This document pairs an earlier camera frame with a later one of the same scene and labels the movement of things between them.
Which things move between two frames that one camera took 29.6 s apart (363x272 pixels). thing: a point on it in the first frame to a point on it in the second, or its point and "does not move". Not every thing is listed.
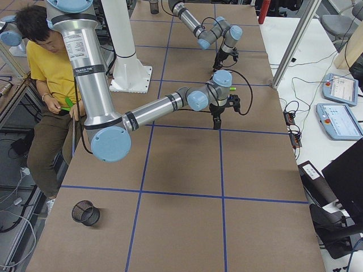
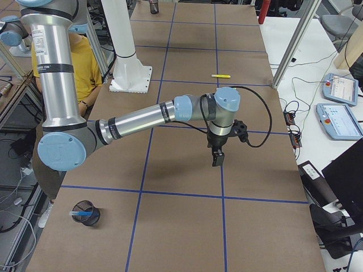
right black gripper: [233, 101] to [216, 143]
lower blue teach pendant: [338, 122] does not move
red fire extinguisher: [263, 11] does not move
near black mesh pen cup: [85, 212] does not move
